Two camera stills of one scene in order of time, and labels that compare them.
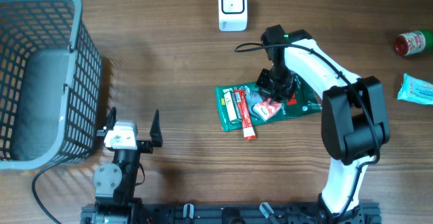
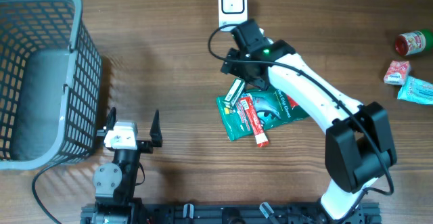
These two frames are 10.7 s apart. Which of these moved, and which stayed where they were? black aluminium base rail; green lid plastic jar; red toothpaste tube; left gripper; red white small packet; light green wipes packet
Moved: red white small packet; red toothpaste tube
Stayed: light green wipes packet; green lid plastic jar; black aluminium base rail; left gripper
